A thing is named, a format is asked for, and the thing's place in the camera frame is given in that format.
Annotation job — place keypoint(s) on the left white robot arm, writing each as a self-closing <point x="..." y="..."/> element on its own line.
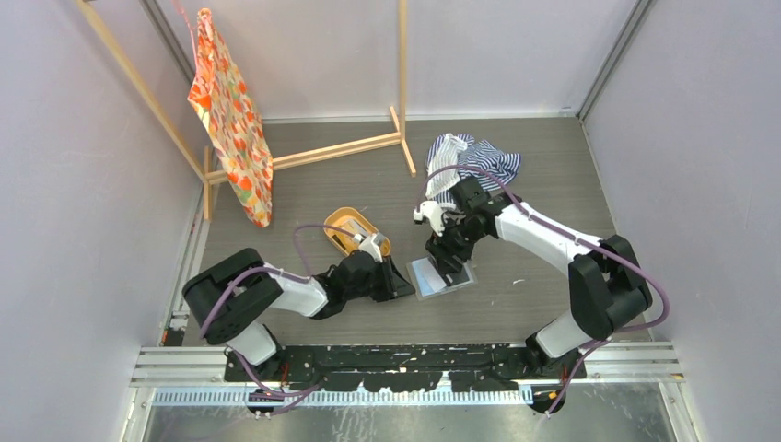
<point x="229" y="298"/>

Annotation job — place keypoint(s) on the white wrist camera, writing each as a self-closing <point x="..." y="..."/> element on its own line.
<point x="375" y="244"/>
<point x="430" y="212"/>

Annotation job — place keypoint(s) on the grey card holder wallet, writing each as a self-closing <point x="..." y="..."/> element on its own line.
<point x="456" y="281"/>

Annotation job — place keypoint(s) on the orange floral cloth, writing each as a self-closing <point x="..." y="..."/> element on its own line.
<point x="220" y="98"/>

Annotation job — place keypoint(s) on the blue striped cloth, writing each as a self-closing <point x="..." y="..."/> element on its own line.
<point x="464" y="150"/>

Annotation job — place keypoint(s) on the orange oval tray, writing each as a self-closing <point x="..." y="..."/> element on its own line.
<point x="337" y="235"/>

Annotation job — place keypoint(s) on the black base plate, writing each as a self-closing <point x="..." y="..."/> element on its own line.
<point x="403" y="368"/>

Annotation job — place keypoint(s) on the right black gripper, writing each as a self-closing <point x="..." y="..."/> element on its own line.
<point x="442" y="251"/>

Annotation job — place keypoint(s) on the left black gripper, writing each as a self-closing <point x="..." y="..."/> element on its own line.
<point x="393" y="284"/>

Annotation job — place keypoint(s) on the gold credit card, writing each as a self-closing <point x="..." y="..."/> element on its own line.
<point x="357" y="231"/>

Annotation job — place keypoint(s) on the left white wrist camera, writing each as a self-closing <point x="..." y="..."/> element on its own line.
<point x="375" y="244"/>

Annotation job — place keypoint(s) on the wooden drying rack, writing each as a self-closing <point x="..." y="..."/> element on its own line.
<point x="208" y="168"/>

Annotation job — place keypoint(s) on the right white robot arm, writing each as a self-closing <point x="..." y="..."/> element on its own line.
<point x="606" y="287"/>

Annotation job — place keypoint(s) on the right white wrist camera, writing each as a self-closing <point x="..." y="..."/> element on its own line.
<point x="430" y="212"/>

